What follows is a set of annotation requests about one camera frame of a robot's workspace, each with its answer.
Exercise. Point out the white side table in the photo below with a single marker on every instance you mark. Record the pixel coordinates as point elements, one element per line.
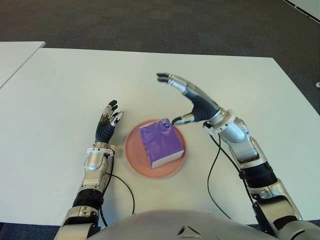
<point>15,57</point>

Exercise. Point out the silver robot torso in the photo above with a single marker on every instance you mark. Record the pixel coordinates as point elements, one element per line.
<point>160,225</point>

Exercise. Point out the purple tissue paper pack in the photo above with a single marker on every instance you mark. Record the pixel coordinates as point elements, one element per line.
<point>160,142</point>

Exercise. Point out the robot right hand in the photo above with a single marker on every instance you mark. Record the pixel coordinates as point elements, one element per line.
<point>202,107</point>

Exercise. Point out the pink round plate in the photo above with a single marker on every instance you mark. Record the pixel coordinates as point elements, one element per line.
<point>133,152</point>

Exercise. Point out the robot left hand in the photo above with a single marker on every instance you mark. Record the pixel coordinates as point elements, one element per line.
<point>104,132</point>

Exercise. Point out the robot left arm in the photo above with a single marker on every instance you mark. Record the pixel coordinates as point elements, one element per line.
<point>95,162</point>

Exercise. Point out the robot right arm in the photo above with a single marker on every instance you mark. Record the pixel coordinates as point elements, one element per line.
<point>235,132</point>

